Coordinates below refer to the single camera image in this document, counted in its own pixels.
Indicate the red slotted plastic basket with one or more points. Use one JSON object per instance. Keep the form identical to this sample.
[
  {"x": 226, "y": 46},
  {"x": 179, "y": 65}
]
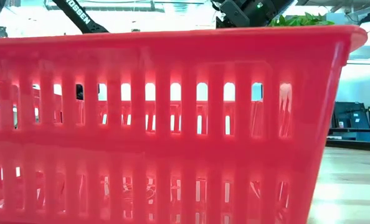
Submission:
[{"x": 172, "y": 149}]

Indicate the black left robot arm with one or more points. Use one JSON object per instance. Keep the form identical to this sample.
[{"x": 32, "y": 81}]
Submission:
[{"x": 85, "y": 21}]

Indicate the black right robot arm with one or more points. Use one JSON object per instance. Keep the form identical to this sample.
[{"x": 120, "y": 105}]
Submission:
[{"x": 253, "y": 12}]

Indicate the green artificial plant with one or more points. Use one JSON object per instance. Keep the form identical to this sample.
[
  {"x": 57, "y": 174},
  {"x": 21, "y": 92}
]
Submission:
[{"x": 300, "y": 20}]

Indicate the black equipment cart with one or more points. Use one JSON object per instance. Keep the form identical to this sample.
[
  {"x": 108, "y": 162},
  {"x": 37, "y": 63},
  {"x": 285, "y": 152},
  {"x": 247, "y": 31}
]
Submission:
[{"x": 351, "y": 119}]

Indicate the black aluminium table frame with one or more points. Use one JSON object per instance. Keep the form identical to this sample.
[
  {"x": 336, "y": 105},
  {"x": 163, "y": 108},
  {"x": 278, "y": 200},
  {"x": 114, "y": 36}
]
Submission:
[{"x": 353, "y": 145}]

